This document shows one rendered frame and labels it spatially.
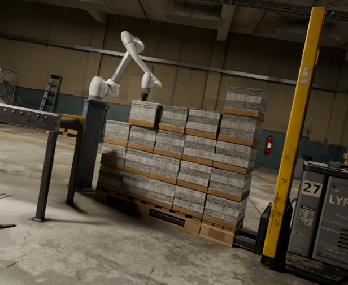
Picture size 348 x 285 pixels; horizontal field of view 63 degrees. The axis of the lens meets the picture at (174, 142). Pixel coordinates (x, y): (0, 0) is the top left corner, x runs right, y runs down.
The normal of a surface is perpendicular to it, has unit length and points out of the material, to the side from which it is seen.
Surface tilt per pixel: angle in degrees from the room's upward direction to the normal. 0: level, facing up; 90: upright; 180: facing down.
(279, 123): 90
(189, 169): 90
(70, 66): 90
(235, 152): 90
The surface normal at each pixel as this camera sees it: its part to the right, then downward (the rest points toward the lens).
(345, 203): -0.41, -0.03
